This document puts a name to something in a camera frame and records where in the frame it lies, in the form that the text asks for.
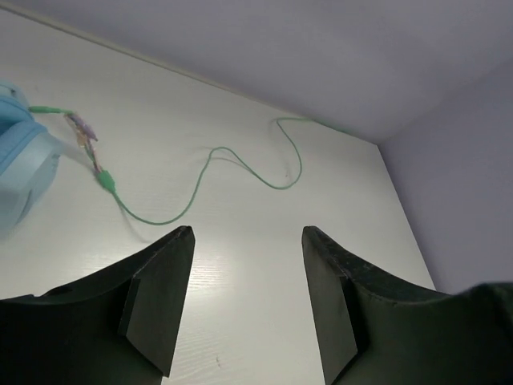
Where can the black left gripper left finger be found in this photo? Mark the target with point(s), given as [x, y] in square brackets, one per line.
[118, 325]

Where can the light blue headphones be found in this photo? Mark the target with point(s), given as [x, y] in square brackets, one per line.
[29, 158]

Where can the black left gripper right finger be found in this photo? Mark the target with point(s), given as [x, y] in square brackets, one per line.
[375, 328]

